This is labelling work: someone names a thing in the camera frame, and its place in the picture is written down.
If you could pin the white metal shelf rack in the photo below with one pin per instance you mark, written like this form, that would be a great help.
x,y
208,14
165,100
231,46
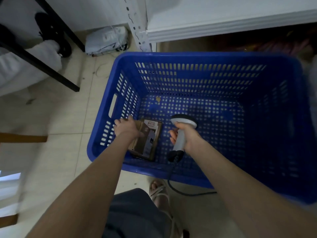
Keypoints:
x,y
223,19

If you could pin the person's left forearm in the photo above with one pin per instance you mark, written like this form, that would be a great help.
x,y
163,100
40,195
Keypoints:
x,y
86,195

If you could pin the person's right hand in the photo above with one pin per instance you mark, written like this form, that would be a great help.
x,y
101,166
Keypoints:
x,y
194,140

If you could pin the person's left hand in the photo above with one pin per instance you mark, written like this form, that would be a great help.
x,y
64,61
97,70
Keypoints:
x,y
128,130

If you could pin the wooden chair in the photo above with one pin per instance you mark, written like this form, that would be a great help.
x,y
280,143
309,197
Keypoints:
x,y
22,138

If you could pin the smooth kraft box long label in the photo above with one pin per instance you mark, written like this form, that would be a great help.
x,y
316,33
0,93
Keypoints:
x,y
152,126

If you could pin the person's sandal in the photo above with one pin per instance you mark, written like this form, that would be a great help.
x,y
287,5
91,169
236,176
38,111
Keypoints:
x,y
161,198

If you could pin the grey plastic mailer bag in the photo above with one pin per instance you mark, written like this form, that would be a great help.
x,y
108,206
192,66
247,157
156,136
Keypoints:
x,y
106,40

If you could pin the wooden folding table black legs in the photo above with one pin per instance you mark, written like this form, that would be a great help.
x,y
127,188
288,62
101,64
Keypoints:
x,y
37,63

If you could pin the small tan paper scrap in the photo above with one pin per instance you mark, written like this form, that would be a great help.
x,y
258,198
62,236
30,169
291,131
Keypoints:
x,y
158,99

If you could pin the person's left leg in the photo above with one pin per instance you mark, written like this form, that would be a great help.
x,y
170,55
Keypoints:
x,y
133,215

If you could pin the blue plastic crate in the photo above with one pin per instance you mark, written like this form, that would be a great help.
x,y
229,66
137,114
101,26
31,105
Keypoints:
x,y
198,56

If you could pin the person's right forearm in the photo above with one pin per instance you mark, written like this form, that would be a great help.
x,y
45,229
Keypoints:
x,y
247,190

